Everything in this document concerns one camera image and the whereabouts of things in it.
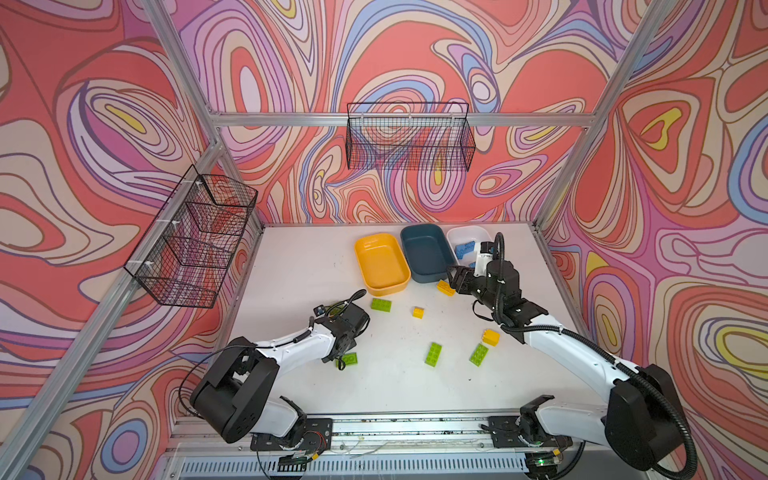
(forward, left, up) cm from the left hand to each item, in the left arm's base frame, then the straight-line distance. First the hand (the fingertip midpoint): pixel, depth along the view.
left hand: (345, 342), depth 90 cm
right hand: (+13, -32, +18) cm, 39 cm away
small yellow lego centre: (+10, -23, +1) cm, 25 cm away
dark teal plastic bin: (+35, -29, +1) cm, 46 cm away
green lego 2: (-4, -27, +2) cm, 27 cm away
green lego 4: (-6, -2, +1) cm, 6 cm away
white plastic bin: (+40, -42, +6) cm, 58 cm away
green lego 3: (-5, -40, +1) cm, 40 cm away
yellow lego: (0, -44, +3) cm, 44 cm away
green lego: (+11, -11, +2) cm, 16 cm away
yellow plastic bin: (+29, -12, +2) cm, 31 cm away
